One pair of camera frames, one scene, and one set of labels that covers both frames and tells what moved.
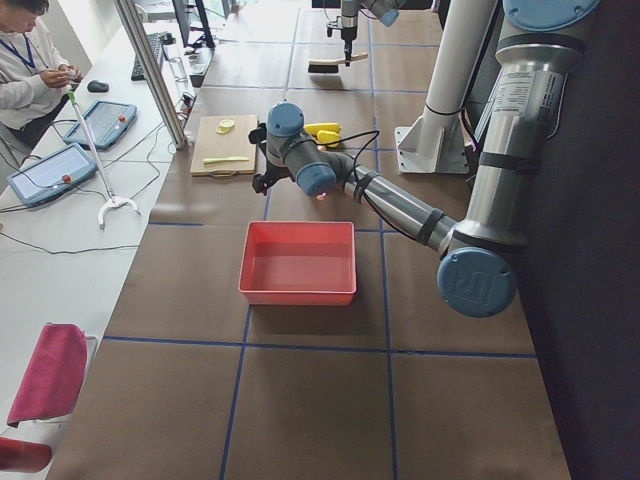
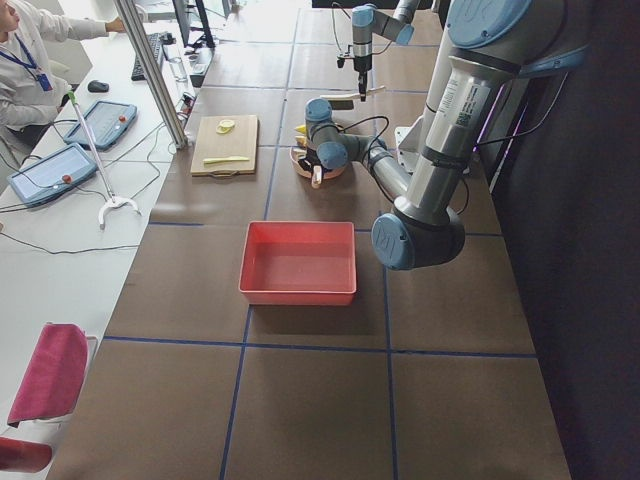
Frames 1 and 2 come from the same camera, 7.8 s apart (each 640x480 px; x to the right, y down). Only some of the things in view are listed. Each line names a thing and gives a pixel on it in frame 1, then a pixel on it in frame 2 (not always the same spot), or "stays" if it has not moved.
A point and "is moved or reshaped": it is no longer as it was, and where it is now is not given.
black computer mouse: (97, 86) stays
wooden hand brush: (329, 65) → (345, 101)
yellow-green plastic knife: (228, 159) stays
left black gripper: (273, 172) → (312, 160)
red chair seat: (23, 455) stays
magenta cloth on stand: (53, 376) stays
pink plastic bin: (298, 262) stays
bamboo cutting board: (224, 144) stays
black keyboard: (155, 40) stays
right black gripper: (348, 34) → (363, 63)
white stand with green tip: (110, 200) stays
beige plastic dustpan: (324, 195) is moved or reshaped
